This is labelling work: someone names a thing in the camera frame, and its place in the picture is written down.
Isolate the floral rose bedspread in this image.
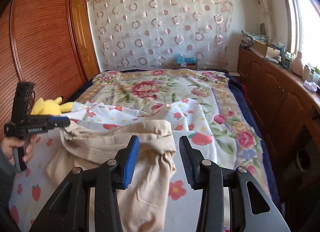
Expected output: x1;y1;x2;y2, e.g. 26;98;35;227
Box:
73;70;268;191

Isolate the dark sleeve left forearm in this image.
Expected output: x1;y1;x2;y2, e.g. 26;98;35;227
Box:
0;151;20;231

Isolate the circle pattern sheer curtain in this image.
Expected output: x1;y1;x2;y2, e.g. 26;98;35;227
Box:
88;0;233;70

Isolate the long wooden sideboard cabinet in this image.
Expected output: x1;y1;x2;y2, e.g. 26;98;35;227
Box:
238;48;319;163

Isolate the wooden room door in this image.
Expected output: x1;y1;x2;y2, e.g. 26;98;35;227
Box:
71;0;100;81

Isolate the brown slatted wooden wardrobe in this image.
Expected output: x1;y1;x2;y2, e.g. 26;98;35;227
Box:
1;0;86;125

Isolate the blue tissue box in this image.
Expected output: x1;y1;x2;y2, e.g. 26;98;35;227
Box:
174;53;197;70

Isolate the person's left hand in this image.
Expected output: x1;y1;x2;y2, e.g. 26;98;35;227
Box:
1;134;37;166

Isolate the stack of papers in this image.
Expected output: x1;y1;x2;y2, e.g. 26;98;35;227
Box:
241;30;268;46

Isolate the window with white frame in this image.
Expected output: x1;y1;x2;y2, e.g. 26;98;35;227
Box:
285;0;319;68

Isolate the beige printed t-shirt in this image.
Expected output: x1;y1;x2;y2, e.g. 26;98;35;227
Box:
46;120;176;231

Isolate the yellow Pikachu plush toy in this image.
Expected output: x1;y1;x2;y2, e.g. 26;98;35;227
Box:
30;97;74;116

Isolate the cardboard box on cabinet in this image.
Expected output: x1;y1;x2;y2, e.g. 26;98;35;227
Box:
253;40;280;59

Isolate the pink white plastic bottle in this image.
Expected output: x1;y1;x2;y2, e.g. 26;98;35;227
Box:
292;51;304;77

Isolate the white strawberry print towel blanket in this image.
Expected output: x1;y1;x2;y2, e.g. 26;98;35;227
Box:
9;99;217;231

